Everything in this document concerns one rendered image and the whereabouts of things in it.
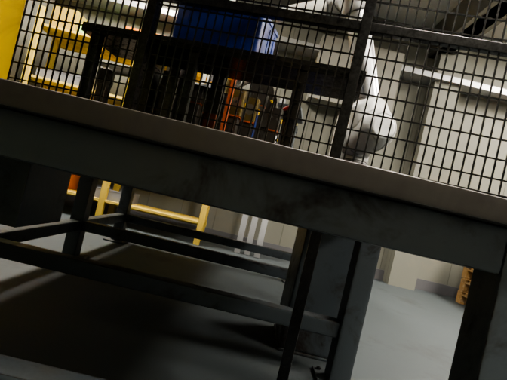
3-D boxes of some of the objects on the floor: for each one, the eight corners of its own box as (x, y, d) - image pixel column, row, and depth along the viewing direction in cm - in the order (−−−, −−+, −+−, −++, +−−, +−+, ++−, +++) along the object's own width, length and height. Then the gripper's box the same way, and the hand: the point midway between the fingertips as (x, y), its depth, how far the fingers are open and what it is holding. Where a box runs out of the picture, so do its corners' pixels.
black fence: (-90, 295, 132) (17, -134, 134) (516, 494, 101) (643, -66, 103) (-137, 304, 118) (-17, -173, 120) (548, 540, 87) (694, -109, 89)
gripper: (233, 43, 174) (221, 93, 173) (204, 38, 176) (192, 87, 176) (229, 35, 166) (216, 88, 166) (198, 30, 169) (186, 82, 168)
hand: (205, 81), depth 171 cm, fingers closed, pressing on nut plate
